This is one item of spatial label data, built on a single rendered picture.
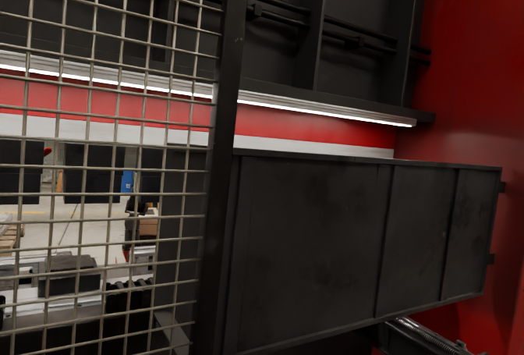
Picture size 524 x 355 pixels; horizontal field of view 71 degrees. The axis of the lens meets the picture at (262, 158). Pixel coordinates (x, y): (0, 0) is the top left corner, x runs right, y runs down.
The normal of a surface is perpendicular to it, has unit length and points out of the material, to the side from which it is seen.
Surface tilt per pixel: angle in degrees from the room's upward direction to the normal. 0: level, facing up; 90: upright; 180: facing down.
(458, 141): 90
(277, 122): 90
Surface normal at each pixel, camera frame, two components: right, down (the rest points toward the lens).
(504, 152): -0.85, -0.05
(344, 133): 0.51, 0.11
